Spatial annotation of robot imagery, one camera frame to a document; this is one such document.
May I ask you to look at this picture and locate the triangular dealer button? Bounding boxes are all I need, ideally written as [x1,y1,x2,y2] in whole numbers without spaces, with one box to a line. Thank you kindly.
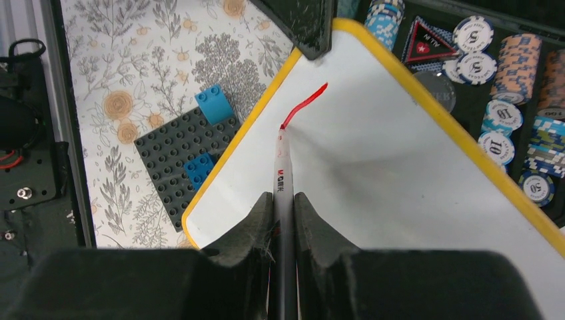
[402,16,460,64]

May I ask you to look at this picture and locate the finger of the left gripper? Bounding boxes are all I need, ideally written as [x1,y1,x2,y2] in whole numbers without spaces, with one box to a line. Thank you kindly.
[251,0,332,61]

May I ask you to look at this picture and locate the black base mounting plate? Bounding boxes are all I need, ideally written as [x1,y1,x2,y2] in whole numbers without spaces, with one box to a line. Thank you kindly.
[1,39,87,312]

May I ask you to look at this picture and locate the red whiteboard marker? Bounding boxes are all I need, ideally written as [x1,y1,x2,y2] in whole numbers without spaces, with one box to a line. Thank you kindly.
[269,126,298,319]

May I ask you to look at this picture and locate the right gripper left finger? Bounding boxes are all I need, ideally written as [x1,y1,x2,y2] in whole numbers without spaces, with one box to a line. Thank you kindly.
[4,192,273,319]

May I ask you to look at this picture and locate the black poker chip case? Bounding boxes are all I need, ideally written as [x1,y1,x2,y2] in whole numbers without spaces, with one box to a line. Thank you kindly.
[337,1,564,227]

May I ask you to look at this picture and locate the yellow framed whiteboard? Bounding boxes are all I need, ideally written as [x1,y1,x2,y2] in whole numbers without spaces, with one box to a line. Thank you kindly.
[182,18,564,319]

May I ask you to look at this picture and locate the dark blue building brick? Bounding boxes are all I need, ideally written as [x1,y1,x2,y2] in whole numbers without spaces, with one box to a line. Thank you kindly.
[183,153,216,191]

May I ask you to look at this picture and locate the light blue building brick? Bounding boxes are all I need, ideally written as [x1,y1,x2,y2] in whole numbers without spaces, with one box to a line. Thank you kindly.
[195,85,235,125]

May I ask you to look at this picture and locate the white poker chip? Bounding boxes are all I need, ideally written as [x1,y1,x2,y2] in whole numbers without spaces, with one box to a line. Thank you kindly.
[453,15,494,53]

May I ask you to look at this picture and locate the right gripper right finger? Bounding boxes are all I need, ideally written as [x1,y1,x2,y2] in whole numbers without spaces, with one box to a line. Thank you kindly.
[294,193,542,319]

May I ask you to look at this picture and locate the dark grey building baseplate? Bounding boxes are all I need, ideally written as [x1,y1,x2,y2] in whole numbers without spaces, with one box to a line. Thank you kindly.
[134,107,241,232]

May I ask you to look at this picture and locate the floral table mat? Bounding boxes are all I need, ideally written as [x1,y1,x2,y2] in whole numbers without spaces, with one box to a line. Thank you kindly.
[61,1,292,248]

